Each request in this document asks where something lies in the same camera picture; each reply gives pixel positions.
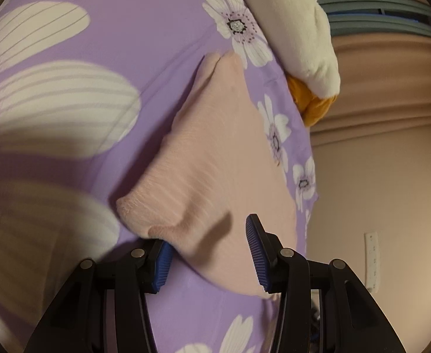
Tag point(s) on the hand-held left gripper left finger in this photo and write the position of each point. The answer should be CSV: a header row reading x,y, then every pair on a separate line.
x,y
162,268

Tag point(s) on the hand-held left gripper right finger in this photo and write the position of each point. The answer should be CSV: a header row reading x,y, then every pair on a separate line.
x,y
256,253

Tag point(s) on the pink long-sleeve shirt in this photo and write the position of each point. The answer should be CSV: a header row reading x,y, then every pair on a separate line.
x,y
215,161

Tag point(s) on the pink curtain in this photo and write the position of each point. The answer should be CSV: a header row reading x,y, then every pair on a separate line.
x,y
384,81

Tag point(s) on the white plush goose toy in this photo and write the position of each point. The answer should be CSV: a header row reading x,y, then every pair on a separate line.
x,y
292,25

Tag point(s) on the purple floral blanket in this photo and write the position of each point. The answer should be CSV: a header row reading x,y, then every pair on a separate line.
x,y
145,25

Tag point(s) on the teal curtain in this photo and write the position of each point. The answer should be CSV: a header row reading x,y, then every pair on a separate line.
x,y
377,11

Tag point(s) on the white wall socket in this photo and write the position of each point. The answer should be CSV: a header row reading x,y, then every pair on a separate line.
x,y
372,261

